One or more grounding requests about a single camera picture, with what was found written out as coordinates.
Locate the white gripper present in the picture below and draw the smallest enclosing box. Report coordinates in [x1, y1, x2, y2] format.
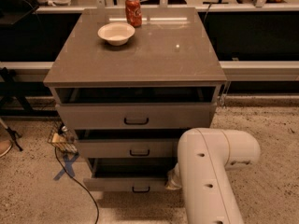
[165, 164, 182, 190]

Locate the grey bottom drawer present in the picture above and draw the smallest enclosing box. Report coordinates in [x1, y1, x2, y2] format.
[83, 158, 177, 193]

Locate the grey drawer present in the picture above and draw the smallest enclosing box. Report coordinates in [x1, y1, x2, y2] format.
[83, 158, 177, 193]
[56, 104, 216, 130]
[75, 139, 178, 158]

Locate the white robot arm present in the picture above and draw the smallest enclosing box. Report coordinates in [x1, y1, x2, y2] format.
[166, 128, 261, 224]

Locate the grey middle drawer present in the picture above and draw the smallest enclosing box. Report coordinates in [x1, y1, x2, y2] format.
[75, 139, 178, 158]

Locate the grey drawer cabinet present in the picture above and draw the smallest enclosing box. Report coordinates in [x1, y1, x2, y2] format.
[43, 7, 227, 184]

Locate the grey top drawer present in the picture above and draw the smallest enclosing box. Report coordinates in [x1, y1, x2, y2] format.
[56, 104, 216, 130]

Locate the white bowl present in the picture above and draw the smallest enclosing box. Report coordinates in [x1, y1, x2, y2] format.
[97, 22, 135, 46]

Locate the black stand leg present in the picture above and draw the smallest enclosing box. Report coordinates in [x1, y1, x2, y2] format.
[0, 118, 23, 151]

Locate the orange soda can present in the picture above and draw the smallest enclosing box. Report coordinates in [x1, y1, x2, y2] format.
[125, 0, 142, 27]

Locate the black chair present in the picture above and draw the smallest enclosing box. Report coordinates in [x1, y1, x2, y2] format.
[0, 0, 38, 27]

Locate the wire basket with items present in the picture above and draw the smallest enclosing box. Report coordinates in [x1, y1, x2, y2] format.
[48, 121, 78, 154]

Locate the black floor cable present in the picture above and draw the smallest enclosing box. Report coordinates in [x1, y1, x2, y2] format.
[54, 147, 101, 224]

